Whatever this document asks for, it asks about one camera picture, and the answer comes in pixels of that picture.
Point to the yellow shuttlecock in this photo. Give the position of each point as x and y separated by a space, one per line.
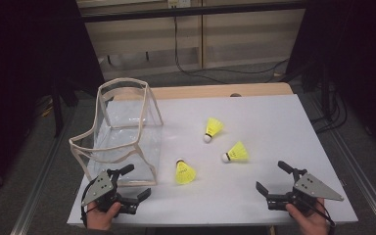
185 173
238 152
213 126

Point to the person's left hand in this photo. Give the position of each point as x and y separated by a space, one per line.
99 220

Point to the black stand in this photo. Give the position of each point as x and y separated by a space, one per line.
325 98
57 111

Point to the metal floor rail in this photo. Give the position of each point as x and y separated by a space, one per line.
34 196
367 182

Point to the clear bag with beige trim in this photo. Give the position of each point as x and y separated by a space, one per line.
127 153

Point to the dark curtain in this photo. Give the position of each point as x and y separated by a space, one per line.
19 65
365 65

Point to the beige wooden cabinet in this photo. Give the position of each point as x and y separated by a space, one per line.
241 39

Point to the black metal bar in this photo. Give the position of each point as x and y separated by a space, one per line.
143 15

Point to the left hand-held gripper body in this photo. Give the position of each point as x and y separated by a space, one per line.
99 191

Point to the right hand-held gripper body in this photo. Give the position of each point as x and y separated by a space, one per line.
313 187

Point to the white table mat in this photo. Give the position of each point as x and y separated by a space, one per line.
241 196

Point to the person's right hand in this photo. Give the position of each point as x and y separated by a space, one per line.
311 223

